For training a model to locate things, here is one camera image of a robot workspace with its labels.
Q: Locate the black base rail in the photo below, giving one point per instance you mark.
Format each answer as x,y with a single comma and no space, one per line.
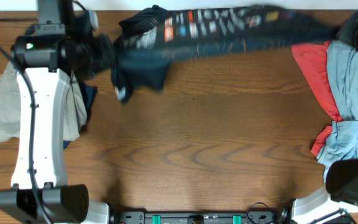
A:
258,216

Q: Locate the folded khaki shorts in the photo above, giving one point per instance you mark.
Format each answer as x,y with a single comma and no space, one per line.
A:
10,103

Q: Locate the dark navy folded garment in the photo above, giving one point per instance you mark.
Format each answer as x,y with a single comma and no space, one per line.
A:
89,93

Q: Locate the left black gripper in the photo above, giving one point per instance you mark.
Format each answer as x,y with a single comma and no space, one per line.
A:
105,53

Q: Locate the red shirt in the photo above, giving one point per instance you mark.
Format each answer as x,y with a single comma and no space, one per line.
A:
312,61

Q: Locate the black printed cycling jersey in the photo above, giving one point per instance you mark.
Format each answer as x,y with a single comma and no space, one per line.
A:
154,38

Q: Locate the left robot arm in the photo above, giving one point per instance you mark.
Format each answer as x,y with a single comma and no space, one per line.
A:
45,60

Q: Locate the light grey blue shirt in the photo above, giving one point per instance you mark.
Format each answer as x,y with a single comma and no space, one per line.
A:
342,68

